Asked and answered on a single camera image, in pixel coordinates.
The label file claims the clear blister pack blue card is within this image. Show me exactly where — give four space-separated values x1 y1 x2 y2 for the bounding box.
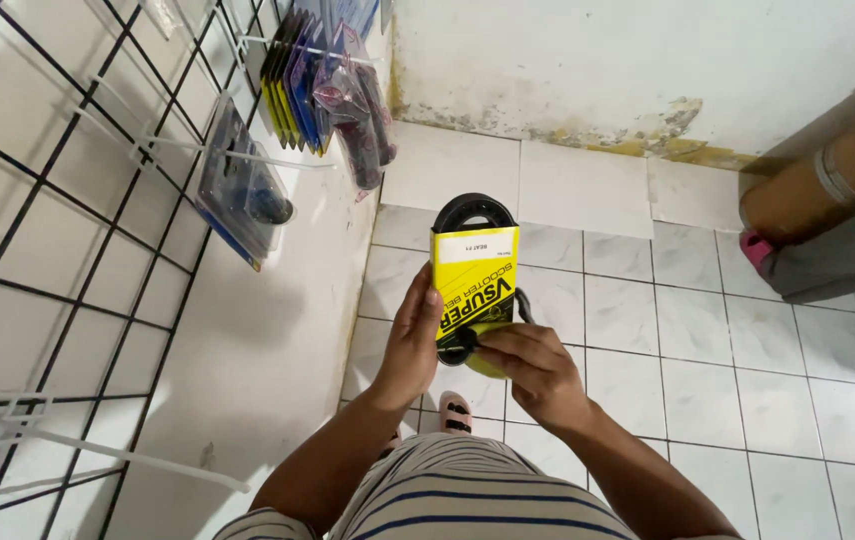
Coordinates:
195 93 297 273

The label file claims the brown taped parcel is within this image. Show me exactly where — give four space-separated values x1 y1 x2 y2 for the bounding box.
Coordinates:
738 97 855 245

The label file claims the person's right hand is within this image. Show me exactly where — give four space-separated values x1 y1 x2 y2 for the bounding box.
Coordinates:
474 324 596 438

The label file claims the pink object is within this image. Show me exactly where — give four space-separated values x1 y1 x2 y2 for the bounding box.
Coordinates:
740 231 774 273

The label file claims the white display hook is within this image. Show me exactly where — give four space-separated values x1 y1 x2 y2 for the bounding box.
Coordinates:
236 30 387 65
0 393 252 519
73 75 337 172

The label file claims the clear packet with red print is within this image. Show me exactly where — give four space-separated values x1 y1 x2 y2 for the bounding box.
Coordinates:
312 22 399 202

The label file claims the row of yellow blue packets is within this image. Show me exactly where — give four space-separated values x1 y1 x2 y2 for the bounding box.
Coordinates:
258 0 383 156

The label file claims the striped shirt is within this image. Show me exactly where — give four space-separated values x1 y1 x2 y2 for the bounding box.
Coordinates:
213 432 743 540

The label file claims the person's left hand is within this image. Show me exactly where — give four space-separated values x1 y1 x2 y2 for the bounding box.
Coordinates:
369 262 445 410

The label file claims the black wire grid panel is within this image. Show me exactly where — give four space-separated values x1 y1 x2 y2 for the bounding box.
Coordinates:
0 0 301 540

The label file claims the black belt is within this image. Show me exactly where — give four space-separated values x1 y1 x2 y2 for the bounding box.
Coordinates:
429 192 536 369

